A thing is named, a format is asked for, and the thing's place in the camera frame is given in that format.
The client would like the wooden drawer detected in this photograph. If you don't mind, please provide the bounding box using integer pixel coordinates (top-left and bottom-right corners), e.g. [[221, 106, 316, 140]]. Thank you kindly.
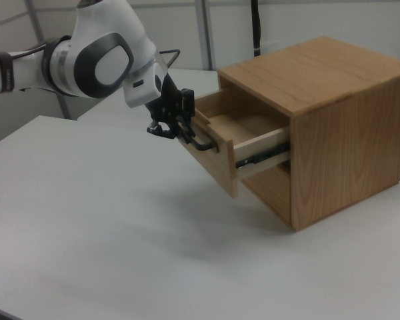
[[178, 87, 291, 199]]

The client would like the thin dark wire loop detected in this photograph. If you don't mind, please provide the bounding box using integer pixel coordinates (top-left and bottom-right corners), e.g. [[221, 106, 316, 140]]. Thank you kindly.
[[158, 49, 182, 69]]

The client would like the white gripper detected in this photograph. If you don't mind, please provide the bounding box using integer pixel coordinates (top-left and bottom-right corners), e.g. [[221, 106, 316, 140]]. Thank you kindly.
[[122, 63, 197, 143]]

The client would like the brown cable on arm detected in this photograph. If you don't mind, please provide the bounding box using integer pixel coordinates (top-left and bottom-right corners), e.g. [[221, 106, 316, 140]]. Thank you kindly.
[[0, 35, 73, 63]]

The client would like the wooden cabinet body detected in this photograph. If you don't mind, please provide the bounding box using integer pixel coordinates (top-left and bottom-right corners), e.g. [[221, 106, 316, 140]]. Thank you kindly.
[[217, 35, 400, 233]]

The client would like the black cable strap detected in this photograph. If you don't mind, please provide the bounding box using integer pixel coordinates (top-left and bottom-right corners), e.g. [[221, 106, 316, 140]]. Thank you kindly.
[[0, 51, 15, 95]]

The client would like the black camera stand pole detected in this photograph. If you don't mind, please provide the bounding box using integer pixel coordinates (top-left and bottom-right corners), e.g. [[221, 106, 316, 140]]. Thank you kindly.
[[251, 0, 263, 57]]

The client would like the black drawer slide rail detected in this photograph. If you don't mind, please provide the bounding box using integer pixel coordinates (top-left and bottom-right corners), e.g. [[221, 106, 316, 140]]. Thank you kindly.
[[235, 141, 291, 169]]

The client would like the black metal drawer handle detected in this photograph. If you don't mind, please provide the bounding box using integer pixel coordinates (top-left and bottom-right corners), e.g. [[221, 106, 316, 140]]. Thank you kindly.
[[181, 123, 221, 153]]

